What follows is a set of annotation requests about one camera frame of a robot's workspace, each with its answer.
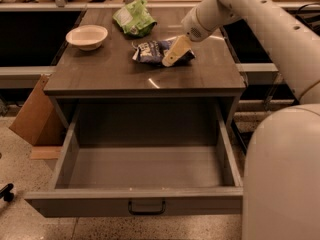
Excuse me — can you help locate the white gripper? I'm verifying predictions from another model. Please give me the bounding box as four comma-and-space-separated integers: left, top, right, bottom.
162, 8, 212, 67

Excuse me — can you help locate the grey open top drawer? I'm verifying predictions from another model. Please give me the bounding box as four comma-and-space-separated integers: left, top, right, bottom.
25, 98, 243, 217

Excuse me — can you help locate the white bowl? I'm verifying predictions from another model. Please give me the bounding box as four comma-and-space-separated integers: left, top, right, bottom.
66, 25, 108, 51

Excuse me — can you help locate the blue chip bag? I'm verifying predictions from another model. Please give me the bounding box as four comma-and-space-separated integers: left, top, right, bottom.
131, 39, 196, 67

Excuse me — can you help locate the green chip bag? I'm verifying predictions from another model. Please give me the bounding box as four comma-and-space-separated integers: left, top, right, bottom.
113, 0, 157, 37

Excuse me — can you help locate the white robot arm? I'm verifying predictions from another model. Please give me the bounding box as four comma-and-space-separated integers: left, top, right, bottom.
163, 0, 320, 240

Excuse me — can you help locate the dark grey cabinet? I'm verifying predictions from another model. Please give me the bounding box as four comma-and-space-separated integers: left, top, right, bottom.
44, 8, 245, 121

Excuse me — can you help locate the black drawer handle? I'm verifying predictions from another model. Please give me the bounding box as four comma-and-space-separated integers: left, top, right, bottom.
128, 201, 166, 216

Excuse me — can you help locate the black chair caster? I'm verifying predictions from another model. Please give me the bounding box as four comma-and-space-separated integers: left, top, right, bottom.
0, 183, 14, 202

